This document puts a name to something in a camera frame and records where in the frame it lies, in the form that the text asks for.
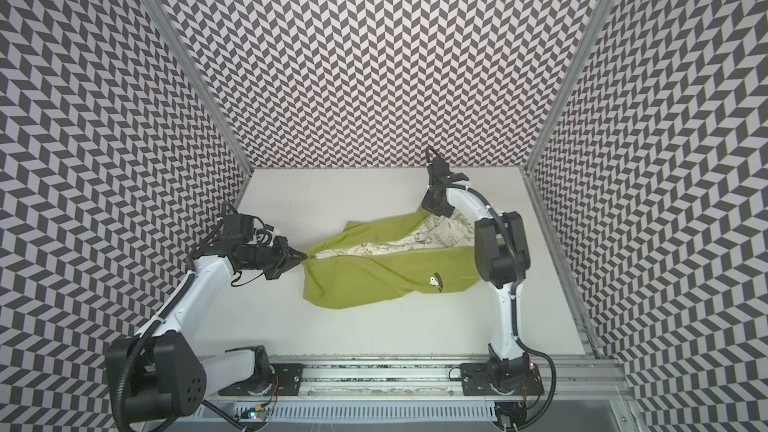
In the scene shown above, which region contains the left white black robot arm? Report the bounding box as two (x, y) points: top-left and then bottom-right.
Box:
(105, 212), (307, 431)

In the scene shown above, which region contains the right aluminium corner post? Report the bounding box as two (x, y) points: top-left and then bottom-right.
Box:
(524, 0), (616, 175)

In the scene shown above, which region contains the aluminium front mounting rail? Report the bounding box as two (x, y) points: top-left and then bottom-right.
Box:
(128, 355), (637, 404)

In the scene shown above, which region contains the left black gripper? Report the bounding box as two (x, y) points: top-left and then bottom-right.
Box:
(237, 232), (307, 276)

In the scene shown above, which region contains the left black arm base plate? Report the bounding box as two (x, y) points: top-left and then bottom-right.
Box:
(218, 363), (304, 398)

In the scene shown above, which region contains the right black corrugated cable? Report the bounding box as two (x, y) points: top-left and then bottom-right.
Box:
(424, 146), (558, 432)

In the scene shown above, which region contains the aluminium corner post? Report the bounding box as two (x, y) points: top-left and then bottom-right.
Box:
(524, 0), (616, 175)
(139, 0), (253, 176)

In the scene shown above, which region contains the small green circuit board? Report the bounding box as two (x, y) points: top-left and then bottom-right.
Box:
(240, 406), (268, 422)

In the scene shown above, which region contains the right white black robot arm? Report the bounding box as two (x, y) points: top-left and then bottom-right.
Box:
(421, 147), (531, 395)

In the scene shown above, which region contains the left aluminium corner post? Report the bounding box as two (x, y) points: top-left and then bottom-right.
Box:
(139, 0), (253, 176)

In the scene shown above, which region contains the lime green zip jacket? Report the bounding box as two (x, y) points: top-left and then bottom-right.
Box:
(302, 208), (480, 310)

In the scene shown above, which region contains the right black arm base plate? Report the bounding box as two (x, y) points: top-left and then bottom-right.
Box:
(459, 363), (544, 396)

